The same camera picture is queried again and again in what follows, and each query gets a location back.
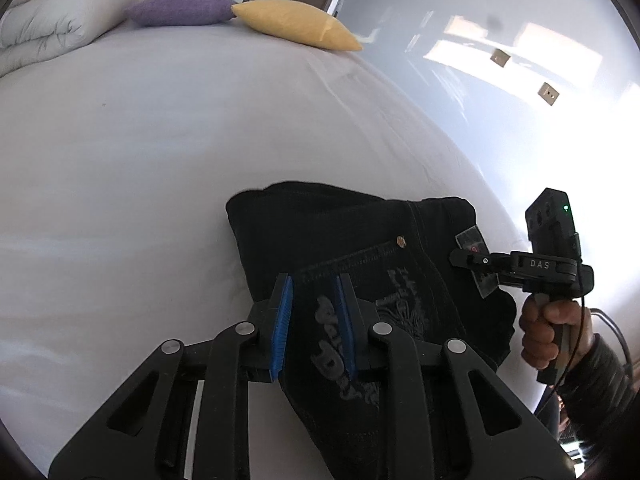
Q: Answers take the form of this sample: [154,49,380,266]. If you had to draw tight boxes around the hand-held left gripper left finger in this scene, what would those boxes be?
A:
[47,274,294,480]

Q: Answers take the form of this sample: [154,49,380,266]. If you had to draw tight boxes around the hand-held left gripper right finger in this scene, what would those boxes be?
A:
[335,274,577,480]

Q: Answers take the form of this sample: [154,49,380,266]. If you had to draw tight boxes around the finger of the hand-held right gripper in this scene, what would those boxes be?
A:
[449,247,516,291]

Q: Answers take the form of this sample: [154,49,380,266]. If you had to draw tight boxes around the black denim pants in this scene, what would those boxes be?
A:
[225,181,518,480]

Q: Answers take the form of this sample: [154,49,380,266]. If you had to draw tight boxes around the person's right forearm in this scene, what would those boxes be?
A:
[555,332,637,448]

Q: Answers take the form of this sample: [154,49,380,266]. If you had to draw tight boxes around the person's right hand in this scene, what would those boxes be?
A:
[519,297,593,367]

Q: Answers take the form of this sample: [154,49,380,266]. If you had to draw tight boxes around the white bed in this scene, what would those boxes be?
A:
[0,20,531,480]

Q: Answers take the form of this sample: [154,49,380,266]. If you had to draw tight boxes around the yellow pillow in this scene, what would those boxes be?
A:
[231,0,363,52]

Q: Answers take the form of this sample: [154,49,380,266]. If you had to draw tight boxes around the purple pillow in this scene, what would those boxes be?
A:
[125,0,238,28]

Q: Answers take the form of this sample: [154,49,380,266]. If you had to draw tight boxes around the folded white duvet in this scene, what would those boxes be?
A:
[0,0,151,78]

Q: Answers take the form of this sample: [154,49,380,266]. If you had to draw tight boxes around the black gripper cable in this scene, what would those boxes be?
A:
[537,290,636,413]

